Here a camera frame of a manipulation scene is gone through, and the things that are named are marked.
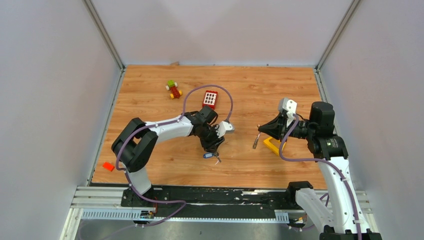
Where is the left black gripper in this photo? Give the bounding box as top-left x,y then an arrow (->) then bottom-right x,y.
199,125 -> 226,156

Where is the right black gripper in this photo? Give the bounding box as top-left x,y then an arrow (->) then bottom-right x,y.
258,112 -> 315,143

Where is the blue tagged key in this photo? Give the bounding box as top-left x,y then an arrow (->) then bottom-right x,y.
203,152 -> 222,165

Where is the silver keyring with keys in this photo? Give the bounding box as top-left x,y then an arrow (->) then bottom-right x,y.
252,124 -> 261,149

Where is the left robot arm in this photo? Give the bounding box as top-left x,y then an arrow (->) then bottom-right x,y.
111,106 -> 235,207

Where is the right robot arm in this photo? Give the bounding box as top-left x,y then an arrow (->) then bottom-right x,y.
258,97 -> 382,240

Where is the yellow triangular plastic piece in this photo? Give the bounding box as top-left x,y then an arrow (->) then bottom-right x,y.
263,137 -> 281,156

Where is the red window toy brick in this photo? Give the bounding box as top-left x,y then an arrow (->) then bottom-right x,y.
202,90 -> 218,110

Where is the colourful toy brick car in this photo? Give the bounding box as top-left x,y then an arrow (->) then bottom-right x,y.
165,80 -> 183,99

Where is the orange red toy brick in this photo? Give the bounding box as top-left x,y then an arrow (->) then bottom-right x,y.
102,162 -> 116,172

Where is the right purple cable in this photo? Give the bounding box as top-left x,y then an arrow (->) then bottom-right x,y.
278,114 -> 363,240

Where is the purple cable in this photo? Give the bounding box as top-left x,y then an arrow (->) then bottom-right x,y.
115,85 -> 234,229
278,114 -> 363,240

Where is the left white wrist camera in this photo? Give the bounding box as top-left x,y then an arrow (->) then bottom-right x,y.
216,121 -> 235,138

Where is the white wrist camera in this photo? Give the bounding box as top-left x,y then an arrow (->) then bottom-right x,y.
216,121 -> 235,138
278,97 -> 297,127

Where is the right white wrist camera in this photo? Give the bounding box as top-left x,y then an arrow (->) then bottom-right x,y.
278,97 -> 297,127

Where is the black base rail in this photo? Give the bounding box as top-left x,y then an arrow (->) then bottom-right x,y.
120,185 -> 306,222

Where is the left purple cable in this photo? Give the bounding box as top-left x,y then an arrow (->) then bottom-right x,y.
115,85 -> 234,229

